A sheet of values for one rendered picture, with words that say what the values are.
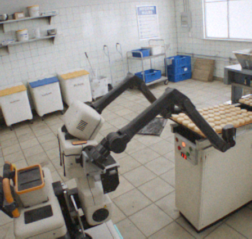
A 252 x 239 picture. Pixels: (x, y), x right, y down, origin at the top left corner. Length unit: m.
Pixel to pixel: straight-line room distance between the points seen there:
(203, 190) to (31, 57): 4.33
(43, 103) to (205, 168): 3.65
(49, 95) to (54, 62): 0.92
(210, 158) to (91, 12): 4.61
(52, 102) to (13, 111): 0.76
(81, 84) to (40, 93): 0.84
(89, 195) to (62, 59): 4.28
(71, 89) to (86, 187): 3.59
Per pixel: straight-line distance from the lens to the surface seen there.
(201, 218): 1.94
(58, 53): 5.33
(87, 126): 1.17
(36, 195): 1.30
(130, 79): 1.51
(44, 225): 1.22
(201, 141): 1.51
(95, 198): 1.39
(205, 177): 1.68
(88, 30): 5.56
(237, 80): 2.25
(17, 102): 4.60
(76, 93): 4.87
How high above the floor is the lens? 1.63
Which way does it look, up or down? 22 degrees down
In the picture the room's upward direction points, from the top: 7 degrees counter-clockwise
